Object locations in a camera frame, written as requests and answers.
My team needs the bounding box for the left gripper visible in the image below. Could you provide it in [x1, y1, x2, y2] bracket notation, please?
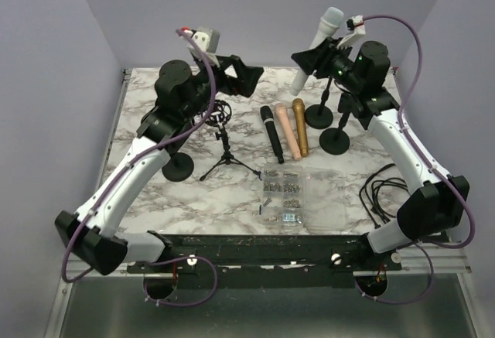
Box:
[185, 51, 264, 120]

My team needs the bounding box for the black tripod mic stand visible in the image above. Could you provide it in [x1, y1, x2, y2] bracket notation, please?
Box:
[200, 99, 261, 182]

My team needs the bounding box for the pink microphone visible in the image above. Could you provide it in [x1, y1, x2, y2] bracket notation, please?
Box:
[275, 103, 302, 161]

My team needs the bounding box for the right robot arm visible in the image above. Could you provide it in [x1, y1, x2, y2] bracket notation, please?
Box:
[291, 38, 469, 270]

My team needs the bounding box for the black cable bundle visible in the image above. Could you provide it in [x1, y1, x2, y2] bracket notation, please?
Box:
[357, 163, 407, 225]

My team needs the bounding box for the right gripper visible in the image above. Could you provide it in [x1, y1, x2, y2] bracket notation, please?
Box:
[294, 36, 364, 93]

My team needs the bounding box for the round base mic stand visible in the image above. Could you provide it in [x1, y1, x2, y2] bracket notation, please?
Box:
[319, 93, 353, 155]
[305, 77, 333, 130]

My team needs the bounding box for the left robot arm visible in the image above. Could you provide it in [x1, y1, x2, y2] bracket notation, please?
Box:
[55, 55, 264, 275]

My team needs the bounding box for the clear plastic screw box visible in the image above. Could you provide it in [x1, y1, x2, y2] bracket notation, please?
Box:
[258, 164, 347, 234]

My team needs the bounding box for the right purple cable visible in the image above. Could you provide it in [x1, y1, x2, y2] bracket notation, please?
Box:
[355, 15, 476, 304]

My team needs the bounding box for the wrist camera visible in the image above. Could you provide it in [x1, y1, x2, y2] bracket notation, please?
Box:
[182, 26, 220, 67]
[337, 15, 366, 49]

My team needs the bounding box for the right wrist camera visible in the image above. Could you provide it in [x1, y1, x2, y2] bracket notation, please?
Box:
[337, 15, 366, 49]

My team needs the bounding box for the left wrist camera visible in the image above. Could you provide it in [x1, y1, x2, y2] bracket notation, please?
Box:
[182, 26, 220, 67]

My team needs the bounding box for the black microphone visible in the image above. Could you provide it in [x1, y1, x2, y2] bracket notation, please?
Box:
[260, 105, 285, 164]

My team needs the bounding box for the white microphone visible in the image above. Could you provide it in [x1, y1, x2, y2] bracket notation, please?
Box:
[290, 7, 344, 97]

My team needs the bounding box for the aluminium mounting rail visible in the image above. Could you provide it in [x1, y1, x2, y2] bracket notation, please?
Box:
[65, 244, 471, 282]

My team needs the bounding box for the gold microphone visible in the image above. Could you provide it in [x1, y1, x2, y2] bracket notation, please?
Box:
[292, 98, 309, 158]

